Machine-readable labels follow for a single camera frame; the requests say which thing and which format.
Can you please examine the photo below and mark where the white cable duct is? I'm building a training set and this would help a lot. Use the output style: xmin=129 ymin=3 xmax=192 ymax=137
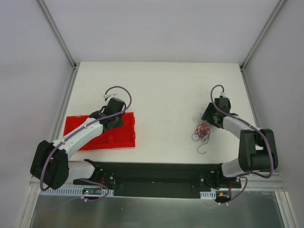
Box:
xmin=199 ymin=190 xmax=231 ymax=200
xmin=40 ymin=187 xmax=114 ymax=198

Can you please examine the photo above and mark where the left white cable duct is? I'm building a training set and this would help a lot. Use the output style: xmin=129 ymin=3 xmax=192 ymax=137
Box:
xmin=40 ymin=187 xmax=114 ymax=198

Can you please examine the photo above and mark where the cable bundle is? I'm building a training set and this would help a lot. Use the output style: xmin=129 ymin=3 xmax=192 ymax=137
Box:
xmin=191 ymin=111 xmax=213 ymax=155

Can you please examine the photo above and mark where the right aluminium frame post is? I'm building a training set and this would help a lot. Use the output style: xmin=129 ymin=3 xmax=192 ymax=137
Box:
xmin=239 ymin=0 xmax=287 ymax=71

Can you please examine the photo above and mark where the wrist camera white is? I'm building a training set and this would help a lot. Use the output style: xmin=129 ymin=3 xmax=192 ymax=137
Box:
xmin=219 ymin=92 xmax=226 ymax=98
xmin=103 ymin=94 xmax=118 ymax=101

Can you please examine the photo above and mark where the left aluminium frame post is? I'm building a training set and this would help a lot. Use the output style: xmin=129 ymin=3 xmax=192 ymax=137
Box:
xmin=36 ymin=0 xmax=76 ymax=69

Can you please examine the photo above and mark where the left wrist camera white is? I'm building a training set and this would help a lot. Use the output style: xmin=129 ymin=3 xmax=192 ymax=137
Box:
xmin=103 ymin=94 xmax=118 ymax=101

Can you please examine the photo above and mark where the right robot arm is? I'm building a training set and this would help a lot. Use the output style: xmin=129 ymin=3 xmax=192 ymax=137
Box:
xmin=201 ymin=96 xmax=278 ymax=190

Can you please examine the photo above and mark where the red plastic tray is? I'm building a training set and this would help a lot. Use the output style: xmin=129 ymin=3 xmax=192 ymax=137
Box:
xmin=63 ymin=112 xmax=135 ymax=151

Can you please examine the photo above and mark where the aluminium frame post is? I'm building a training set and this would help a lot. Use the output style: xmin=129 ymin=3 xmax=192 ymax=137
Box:
xmin=239 ymin=0 xmax=287 ymax=71
xmin=36 ymin=0 xmax=76 ymax=69

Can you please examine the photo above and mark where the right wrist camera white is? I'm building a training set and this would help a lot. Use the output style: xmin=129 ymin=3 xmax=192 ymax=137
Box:
xmin=219 ymin=92 xmax=226 ymax=98

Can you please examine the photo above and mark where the right white cable duct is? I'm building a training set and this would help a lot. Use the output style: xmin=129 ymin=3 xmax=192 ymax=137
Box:
xmin=199 ymin=190 xmax=231 ymax=200

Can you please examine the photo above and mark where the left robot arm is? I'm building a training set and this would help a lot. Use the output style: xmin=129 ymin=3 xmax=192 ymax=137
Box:
xmin=30 ymin=97 xmax=126 ymax=191

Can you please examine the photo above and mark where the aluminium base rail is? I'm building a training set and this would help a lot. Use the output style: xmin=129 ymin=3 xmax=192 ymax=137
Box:
xmin=29 ymin=172 xmax=287 ymax=191

